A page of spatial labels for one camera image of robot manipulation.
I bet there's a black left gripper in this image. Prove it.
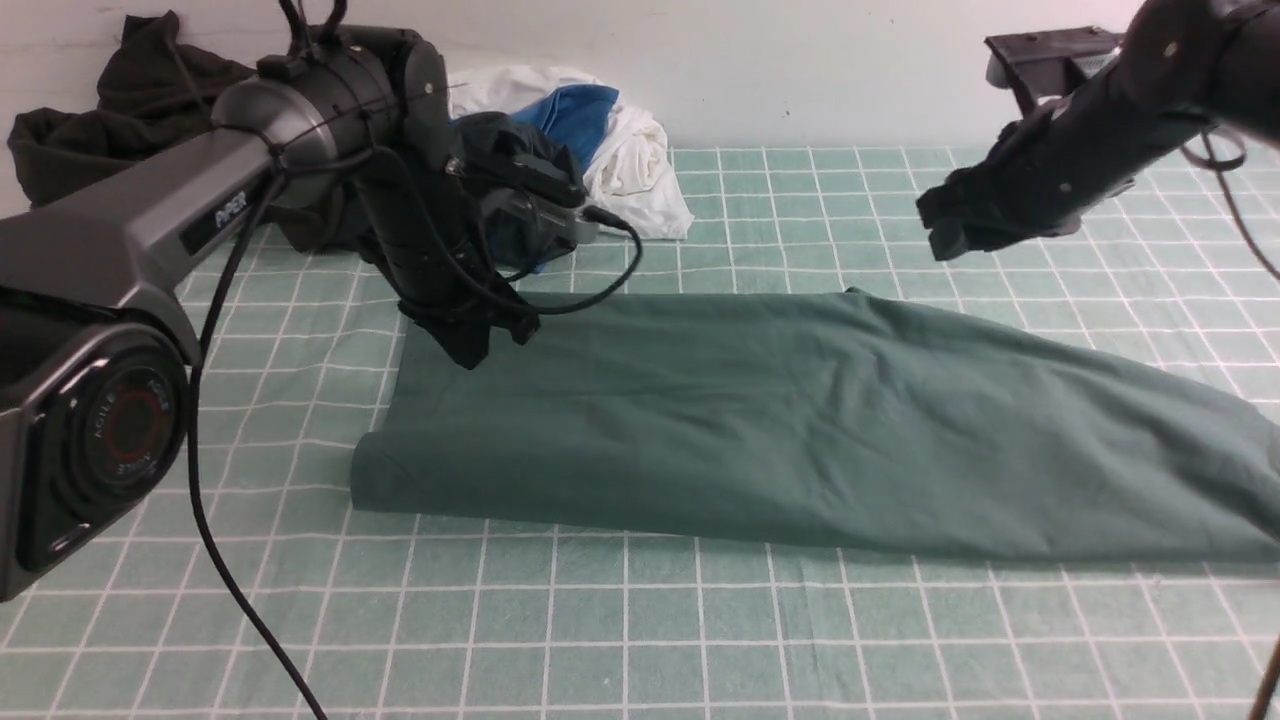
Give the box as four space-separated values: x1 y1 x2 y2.
356 150 540 370

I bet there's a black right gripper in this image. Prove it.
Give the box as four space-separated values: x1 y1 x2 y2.
916 70 1210 263

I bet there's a green long-sleeve top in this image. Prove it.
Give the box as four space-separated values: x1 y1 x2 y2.
349 290 1279 562

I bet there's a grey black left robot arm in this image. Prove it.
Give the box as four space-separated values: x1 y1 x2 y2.
1 26 538 601

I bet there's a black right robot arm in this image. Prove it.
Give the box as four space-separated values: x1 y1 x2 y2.
916 1 1279 263

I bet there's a dark teal crumpled garment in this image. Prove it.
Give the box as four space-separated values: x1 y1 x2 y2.
452 111 541 220

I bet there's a white crumpled garment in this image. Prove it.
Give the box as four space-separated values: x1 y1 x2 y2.
451 65 694 241

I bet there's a blue crumpled garment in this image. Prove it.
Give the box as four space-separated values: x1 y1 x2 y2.
492 85 620 272

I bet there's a green checkered table cloth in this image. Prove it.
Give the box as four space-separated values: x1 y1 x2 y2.
0 146 1280 720

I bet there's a dark olive crumpled garment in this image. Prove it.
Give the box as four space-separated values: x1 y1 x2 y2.
6 12 340 251

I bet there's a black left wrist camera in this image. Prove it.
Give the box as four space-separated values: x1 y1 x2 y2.
445 154 635 272

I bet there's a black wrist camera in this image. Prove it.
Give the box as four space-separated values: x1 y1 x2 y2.
986 26 1124 117
445 154 635 272

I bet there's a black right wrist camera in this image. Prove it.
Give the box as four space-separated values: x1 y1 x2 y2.
986 26 1124 117

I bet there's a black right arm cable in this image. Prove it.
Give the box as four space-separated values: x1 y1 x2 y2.
1180 126 1280 720

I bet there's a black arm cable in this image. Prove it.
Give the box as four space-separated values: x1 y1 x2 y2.
160 0 644 720
1180 126 1280 720

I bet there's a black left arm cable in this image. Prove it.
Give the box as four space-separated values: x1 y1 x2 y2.
160 0 644 720

